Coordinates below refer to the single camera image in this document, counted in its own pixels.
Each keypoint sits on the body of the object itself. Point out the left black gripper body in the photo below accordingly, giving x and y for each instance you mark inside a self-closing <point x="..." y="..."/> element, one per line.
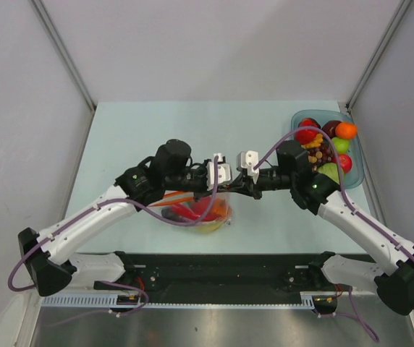
<point x="189" y="180"/>

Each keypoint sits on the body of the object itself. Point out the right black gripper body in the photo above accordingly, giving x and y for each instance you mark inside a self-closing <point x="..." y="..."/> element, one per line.
<point x="274" y="178"/>

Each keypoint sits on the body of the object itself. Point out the clear zip bag orange zipper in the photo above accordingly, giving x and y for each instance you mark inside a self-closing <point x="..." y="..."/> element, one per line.
<point x="197" y="205"/>

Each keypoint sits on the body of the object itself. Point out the red chili pepper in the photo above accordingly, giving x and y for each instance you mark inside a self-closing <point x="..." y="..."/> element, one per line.
<point x="179" y="213"/>

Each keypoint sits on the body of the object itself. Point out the yellow starfruit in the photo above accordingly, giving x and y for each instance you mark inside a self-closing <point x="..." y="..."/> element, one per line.
<point x="208" y="228"/>

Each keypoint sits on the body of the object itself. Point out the orange pumpkin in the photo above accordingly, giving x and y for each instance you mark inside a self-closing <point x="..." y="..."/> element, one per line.
<point x="220" y="210"/>

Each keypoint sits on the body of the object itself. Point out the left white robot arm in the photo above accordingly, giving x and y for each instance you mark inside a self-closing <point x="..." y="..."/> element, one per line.
<point x="50" y="255"/>

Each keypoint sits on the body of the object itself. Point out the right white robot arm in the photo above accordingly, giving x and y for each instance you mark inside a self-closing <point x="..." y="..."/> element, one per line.
<point x="390" y="273"/>

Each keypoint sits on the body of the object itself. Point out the dark grape bunch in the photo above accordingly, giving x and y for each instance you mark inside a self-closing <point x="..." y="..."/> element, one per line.
<point x="321" y="155"/>

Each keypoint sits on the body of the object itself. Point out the green cabbage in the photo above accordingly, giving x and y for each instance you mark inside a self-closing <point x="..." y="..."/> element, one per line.
<point x="330" y="170"/>

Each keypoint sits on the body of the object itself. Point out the red bell pepper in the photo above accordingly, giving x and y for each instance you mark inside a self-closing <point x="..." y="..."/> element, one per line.
<point x="307" y="135"/>

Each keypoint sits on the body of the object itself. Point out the small red apple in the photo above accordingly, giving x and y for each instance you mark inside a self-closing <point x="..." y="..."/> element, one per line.
<point x="345" y="162"/>

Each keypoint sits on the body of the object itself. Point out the green apple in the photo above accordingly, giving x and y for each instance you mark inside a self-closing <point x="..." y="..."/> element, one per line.
<point x="341" y="145"/>

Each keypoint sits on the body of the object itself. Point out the orange tangerine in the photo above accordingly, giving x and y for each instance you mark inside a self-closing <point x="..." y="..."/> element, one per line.
<point x="346" y="131"/>

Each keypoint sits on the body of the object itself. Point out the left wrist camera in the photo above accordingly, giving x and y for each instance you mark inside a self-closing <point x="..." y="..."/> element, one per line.
<point x="219" y="171"/>

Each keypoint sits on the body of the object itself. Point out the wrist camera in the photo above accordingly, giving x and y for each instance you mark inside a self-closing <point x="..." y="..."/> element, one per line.
<point x="219" y="171"/>
<point x="246" y="163"/>

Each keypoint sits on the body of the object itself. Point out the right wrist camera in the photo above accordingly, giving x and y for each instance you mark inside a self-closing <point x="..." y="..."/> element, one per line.
<point x="246" y="163"/>

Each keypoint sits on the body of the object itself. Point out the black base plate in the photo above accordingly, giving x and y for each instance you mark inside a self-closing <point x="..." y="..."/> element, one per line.
<point x="236" y="291"/>

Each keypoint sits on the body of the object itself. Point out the aluminium frame rail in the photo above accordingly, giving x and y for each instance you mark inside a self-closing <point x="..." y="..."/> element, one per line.
<point x="100" y="273"/>

